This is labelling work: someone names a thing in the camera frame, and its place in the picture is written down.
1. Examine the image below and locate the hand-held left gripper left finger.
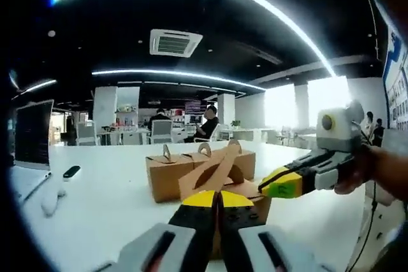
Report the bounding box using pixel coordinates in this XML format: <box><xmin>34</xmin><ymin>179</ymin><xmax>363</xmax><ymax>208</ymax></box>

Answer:
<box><xmin>95</xmin><ymin>190</ymin><xmax>221</xmax><ymax>272</ymax></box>

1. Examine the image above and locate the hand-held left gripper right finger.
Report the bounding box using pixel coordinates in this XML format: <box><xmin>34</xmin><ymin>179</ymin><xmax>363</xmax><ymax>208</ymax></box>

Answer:
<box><xmin>218</xmin><ymin>190</ymin><xmax>332</xmax><ymax>272</ymax></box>

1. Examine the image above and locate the brown paper box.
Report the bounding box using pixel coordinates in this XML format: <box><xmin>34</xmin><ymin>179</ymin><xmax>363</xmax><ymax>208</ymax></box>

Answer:
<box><xmin>145</xmin><ymin>143</ymin><xmax>196</xmax><ymax>203</ymax></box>
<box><xmin>235</xmin><ymin>150</ymin><xmax>257</xmax><ymax>181</ymax></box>
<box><xmin>177</xmin><ymin>140</ymin><xmax>272</xmax><ymax>260</ymax></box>
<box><xmin>181</xmin><ymin>143</ymin><xmax>224</xmax><ymax>173</ymax></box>

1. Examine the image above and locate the person's right hand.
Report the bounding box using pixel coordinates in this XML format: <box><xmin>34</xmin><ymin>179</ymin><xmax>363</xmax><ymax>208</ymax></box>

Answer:
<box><xmin>333</xmin><ymin>145</ymin><xmax>384</xmax><ymax>196</ymax></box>

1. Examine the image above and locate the white mesh office chair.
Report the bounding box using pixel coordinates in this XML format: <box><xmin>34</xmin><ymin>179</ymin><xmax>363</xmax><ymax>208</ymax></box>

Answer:
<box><xmin>149</xmin><ymin>120</ymin><xmax>175</xmax><ymax>145</ymax></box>
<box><xmin>76</xmin><ymin>122</ymin><xmax>98</xmax><ymax>146</ymax></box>

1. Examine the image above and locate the small black device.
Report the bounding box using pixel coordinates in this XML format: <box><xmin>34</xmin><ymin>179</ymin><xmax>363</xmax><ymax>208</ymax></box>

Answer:
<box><xmin>62</xmin><ymin>165</ymin><xmax>82</xmax><ymax>180</ymax></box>

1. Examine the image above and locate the white display shelf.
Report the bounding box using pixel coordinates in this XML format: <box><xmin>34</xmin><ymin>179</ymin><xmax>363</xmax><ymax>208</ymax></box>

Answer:
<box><xmin>114</xmin><ymin>103</ymin><xmax>141</xmax><ymax>128</ymax></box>

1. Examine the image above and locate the silver laptop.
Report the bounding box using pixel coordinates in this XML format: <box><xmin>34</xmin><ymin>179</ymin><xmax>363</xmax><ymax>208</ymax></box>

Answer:
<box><xmin>8</xmin><ymin>99</ymin><xmax>54</xmax><ymax>204</ymax></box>

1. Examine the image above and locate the ceiling air conditioner vent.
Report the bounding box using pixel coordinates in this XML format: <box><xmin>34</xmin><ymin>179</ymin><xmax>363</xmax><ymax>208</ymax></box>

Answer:
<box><xmin>149</xmin><ymin>28</ymin><xmax>204</xmax><ymax>59</ymax></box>

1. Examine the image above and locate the blue white wall display board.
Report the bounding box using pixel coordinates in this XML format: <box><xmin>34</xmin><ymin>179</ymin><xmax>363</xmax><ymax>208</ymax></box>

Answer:
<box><xmin>381</xmin><ymin>23</ymin><xmax>408</xmax><ymax>129</ymax></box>

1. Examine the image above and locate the black cable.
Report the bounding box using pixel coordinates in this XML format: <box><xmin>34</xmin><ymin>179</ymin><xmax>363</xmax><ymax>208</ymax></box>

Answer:
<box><xmin>346</xmin><ymin>185</ymin><xmax>379</xmax><ymax>271</ymax></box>

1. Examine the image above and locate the purple wall screen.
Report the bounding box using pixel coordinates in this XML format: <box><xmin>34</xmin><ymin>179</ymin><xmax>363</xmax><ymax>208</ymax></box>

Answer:
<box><xmin>184</xmin><ymin>99</ymin><xmax>208</xmax><ymax>115</ymax></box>

